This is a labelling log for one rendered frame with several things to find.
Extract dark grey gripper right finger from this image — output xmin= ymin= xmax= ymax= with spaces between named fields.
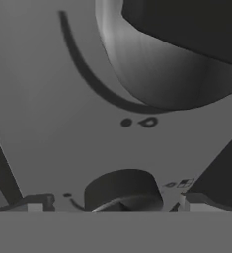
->
xmin=169 ymin=127 xmax=232 ymax=212

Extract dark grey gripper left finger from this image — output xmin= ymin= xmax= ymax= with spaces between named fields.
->
xmin=0 ymin=122 xmax=56 ymax=212

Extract silver and black kettle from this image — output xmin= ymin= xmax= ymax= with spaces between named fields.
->
xmin=94 ymin=0 xmax=232 ymax=112

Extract black round hob knob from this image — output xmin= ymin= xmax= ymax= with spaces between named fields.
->
xmin=83 ymin=168 xmax=164 ymax=212

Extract grey hob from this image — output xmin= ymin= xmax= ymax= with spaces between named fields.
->
xmin=0 ymin=0 xmax=232 ymax=212

